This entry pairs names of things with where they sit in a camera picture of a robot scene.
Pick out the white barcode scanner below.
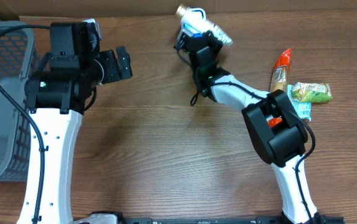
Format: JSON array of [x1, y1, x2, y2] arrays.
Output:
[[176, 7, 206, 35]]

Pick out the green yellow snack packet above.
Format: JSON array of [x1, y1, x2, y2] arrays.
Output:
[[292, 82, 333, 103]]

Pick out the red spaghetti packet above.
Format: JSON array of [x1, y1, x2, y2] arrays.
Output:
[[267, 48, 293, 129]]

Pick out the grey plastic shopping basket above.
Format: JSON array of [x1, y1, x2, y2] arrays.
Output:
[[0, 21, 39, 182]]

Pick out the white Pantene conditioner tube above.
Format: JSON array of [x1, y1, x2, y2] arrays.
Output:
[[178, 4, 233, 45]]

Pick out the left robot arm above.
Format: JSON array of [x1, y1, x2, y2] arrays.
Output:
[[18, 19, 133, 223]]

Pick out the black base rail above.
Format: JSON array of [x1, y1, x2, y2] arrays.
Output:
[[72, 210, 346, 224]]

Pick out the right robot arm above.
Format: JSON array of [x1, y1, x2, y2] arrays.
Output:
[[174, 29, 318, 223]]

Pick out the mint green wipes packet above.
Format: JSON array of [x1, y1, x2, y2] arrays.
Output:
[[287, 85, 312, 122]]

